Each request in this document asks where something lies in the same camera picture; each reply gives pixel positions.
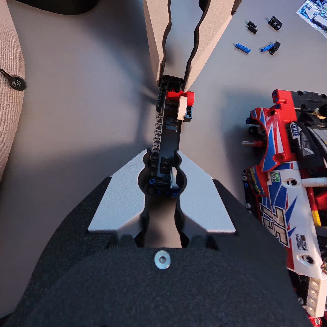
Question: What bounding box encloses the person's torso in beige hoodie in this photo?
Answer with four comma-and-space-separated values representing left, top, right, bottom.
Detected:
0, 0, 26, 180

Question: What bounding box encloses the black lego connector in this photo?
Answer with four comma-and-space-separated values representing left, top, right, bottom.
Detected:
268, 16, 283, 31

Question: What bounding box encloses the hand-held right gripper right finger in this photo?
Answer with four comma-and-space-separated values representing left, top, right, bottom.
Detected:
174, 149, 236, 243

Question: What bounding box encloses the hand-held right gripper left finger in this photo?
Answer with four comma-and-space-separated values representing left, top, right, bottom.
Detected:
88, 148, 152, 242

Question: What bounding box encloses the black earbud with cable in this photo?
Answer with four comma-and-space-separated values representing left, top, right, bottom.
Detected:
0, 68, 28, 91

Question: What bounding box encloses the long black lego chassis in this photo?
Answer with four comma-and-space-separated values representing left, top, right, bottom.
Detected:
147, 75, 195, 198

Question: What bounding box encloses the black connector with blue pin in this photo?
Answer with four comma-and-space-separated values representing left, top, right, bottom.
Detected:
260, 41, 281, 55

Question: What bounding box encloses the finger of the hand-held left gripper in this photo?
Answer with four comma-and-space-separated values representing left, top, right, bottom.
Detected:
143, 0, 172, 83
183, 0, 237, 92

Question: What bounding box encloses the holographic sticker sheet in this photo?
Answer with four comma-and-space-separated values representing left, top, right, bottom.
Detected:
296, 0, 327, 39

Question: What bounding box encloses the red blue lego race car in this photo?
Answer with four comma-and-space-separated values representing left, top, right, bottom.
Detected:
241, 89, 327, 327

